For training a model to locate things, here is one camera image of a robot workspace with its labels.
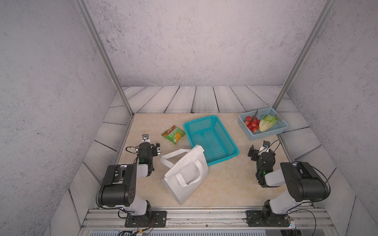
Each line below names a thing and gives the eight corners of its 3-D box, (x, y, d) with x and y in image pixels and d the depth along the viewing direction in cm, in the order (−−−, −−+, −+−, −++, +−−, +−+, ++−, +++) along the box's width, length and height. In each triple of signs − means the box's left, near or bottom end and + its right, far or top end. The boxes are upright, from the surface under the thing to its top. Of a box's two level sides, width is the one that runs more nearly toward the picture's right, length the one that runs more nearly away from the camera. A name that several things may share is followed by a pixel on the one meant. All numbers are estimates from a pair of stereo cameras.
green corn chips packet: (163, 136, 109) (162, 133, 106) (173, 127, 115) (173, 124, 112) (175, 144, 104) (175, 141, 101) (185, 134, 110) (185, 131, 107)
